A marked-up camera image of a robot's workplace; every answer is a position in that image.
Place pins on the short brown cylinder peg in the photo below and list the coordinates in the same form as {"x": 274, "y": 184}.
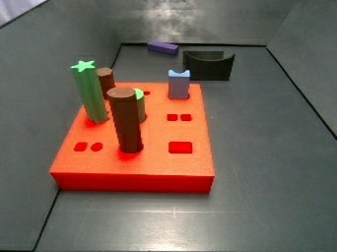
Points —
{"x": 105, "y": 79}

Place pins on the purple rectangle block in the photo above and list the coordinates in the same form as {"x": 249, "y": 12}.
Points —
{"x": 162, "y": 47}

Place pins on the blue notched peg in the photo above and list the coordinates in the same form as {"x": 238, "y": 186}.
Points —
{"x": 178, "y": 84}

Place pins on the green star peg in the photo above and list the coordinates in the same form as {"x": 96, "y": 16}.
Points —
{"x": 88, "y": 86}

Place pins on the red peg board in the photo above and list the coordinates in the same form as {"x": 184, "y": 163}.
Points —
{"x": 174, "y": 163}

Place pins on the green cylinder peg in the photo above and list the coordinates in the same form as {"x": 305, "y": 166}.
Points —
{"x": 139, "y": 97}

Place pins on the black fixture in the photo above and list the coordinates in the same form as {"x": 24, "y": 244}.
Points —
{"x": 207, "y": 65}

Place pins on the tall brown cylinder peg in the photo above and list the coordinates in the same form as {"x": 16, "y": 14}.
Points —
{"x": 124, "y": 112}

